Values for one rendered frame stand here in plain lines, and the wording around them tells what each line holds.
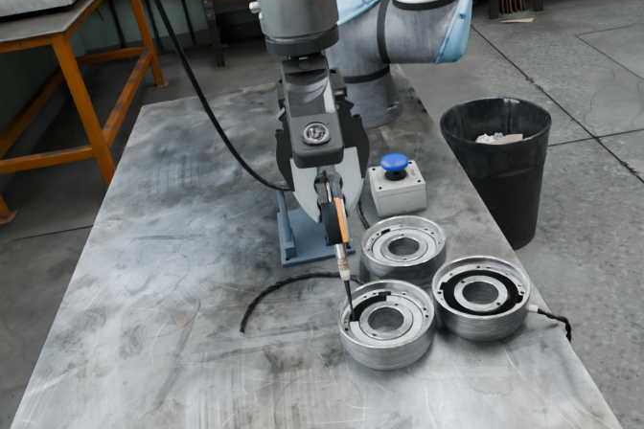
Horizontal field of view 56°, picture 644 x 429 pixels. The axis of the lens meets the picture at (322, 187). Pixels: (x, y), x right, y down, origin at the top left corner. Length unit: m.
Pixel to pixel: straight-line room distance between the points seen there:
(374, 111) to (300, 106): 0.59
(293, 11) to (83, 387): 0.47
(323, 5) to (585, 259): 1.66
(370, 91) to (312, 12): 0.58
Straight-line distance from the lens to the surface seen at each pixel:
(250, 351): 0.72
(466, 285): 0.72
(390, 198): 0.87
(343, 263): 0.67
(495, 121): 2.17
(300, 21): 0.56
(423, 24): 1.05
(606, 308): 1.95
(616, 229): 2.26
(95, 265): 0.95
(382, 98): 1.14
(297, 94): 0.57
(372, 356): 0.65
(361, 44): 1.09
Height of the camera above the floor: 1.30
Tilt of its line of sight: 31 degrees down
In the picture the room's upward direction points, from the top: 10 degrees counter-clockwise
